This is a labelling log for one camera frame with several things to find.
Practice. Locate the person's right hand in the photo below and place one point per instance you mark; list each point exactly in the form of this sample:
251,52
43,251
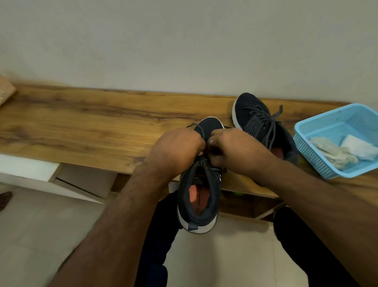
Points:
245,153

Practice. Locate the person's left hand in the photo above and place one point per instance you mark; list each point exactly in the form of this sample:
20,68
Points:
174,150

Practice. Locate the used wipe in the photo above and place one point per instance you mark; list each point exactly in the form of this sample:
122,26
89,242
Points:
342,159

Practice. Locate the person's right forearm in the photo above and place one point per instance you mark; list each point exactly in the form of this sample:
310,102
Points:
325,204

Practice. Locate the person's left forearm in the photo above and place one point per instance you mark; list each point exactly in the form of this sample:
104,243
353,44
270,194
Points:
112,230

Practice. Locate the green ball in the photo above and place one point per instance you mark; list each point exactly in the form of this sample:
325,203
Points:
238,193

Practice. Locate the blue plastic basket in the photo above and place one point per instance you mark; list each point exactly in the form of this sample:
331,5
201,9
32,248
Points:
325,124

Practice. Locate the wooden table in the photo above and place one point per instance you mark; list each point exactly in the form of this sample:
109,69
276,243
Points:
88,124

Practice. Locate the white drawer unit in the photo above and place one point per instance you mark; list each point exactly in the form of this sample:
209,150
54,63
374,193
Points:
26,167

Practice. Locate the beige perforated basket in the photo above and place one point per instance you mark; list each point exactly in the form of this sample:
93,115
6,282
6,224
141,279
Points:
6,90

